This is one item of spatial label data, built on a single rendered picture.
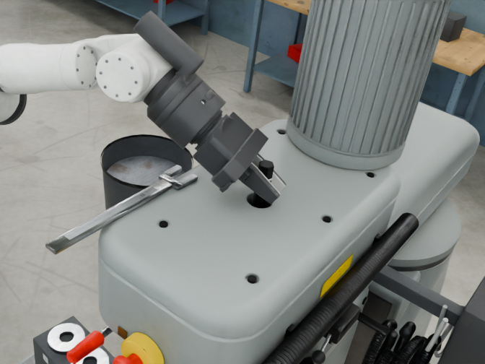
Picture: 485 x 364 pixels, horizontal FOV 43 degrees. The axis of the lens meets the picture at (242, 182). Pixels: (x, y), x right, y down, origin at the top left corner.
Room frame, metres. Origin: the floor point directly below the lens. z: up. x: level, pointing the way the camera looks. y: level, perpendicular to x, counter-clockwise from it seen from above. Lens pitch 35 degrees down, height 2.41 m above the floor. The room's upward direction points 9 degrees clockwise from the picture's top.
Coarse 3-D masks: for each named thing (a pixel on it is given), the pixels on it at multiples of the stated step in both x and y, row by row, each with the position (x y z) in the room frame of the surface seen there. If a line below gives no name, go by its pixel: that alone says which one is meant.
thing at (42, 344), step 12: (60, 324) 1.05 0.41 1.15; (72, 324) 1.04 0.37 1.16; (48, 336) 1.00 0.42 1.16; (60, 336) 1.01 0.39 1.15; (72, 336) 1.02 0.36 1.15; (84, 336) 1.03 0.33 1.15; (36, 348) 0.98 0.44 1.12; (48, 348) 0.97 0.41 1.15; (60, 348) 0.97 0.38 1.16; (36, 360) 0.99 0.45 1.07; (48, 360) 0.95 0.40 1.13; (60, 360) 0.94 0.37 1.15; (84, 360) 0.95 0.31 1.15; (96, 360) 0.95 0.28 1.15; (108, 360) 0.95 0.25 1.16
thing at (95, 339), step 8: (104, 328) 0.59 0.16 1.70; (88, 336) 0.57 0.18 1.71; (96, 336) 0.57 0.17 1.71; (104, 336) 0.58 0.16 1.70; (80, 344) 0.55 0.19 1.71; (88, 344) 0.55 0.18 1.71; (96, 344) 0.56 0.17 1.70; (72, 352) 0.54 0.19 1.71; (80, 352) 0.54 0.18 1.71; (88, 352) 0.55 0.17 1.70; (72, 360) 0.53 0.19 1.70
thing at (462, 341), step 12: (480, 288) 0.78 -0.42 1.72; (480, 300) 0.75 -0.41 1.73; (468, 312) 0.72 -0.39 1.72; (480, 312) 0.72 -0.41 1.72; (456, 324) 0.73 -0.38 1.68; (468, 324) 0.72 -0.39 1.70; (480, 324) 0.71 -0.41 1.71; (456, 336) 0.72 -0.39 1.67; (468, 336) 0.71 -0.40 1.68; (480, 336) 0.70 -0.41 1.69; (456, 348) 0.72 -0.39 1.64; (468, 348) 0.71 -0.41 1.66; (480, 348) 0.70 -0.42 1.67; (444, 360) 0.72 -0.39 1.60; (456, 360) 0.71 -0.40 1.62; (468, 360) 0.70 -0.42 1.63; (480, 360) 0.70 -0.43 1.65
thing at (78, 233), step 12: (180, 168) 0.74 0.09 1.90; (168, 180) 0.71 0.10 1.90; (180, 180) 0.71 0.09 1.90; (192, 180) 0.72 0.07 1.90; (144, 192) 0.67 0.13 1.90; (156, 192) 0.68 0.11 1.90; (120, 204) 0.64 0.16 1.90; (132, 204) 0.64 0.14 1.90; (96, 216) 0.61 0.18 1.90; (108, 216) 0.61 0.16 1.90; (120, 216) 0.62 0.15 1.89; (84, 228) 0.58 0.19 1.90; (96, 228) 0.59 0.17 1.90; (60, 240) 0.55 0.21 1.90; (72, 240) 0.56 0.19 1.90
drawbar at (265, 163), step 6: (264, 162) 0.71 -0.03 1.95; (270, 162) 0.71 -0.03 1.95; (258, 168) 0.71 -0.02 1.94; (264, 168) 0.70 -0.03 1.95; (270, 168) 0.70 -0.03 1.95; (264, 174) 0.70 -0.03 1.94; (270, 174) 0.70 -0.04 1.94; (258, 198) 0.70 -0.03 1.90; (252, 204) 0.71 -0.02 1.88; (258, 204) 0.70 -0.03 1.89; (264, 204) 0.70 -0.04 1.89
